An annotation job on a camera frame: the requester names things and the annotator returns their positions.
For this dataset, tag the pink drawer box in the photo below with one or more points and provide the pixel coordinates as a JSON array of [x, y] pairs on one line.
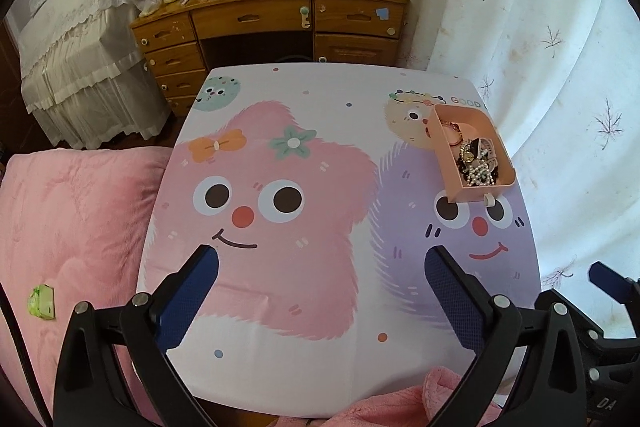
[[445, 167]]

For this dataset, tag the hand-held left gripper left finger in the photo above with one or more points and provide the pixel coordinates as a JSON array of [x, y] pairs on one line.
[[187, 302]]

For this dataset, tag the white leaf-print curtain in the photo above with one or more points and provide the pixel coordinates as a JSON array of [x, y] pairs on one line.
[[550, 7]]

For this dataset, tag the white plastic bag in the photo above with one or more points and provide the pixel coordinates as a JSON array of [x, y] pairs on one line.
[[149, 7]]

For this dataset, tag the wooden desk with drawers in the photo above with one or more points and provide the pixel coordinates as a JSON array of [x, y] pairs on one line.
[[250, 17]]

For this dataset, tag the pink fleece clothing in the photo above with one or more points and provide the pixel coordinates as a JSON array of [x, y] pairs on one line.
[[380, 412]]

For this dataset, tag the bed with white lace cover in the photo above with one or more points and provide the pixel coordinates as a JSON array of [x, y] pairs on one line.
[[75, 47]]

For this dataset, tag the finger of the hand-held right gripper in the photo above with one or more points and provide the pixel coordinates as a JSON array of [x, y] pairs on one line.
[[607, 277]]

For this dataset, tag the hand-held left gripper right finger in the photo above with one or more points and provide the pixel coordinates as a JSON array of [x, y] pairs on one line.
[[452, 302]]

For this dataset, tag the cartoon monster tablecloth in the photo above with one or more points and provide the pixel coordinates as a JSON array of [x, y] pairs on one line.
[[310, 117]]

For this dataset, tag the pink quilt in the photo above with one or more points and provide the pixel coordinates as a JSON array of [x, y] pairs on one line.
[[75, 217]]

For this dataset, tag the green packet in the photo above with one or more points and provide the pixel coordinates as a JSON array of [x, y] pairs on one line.
[[42, 302]]

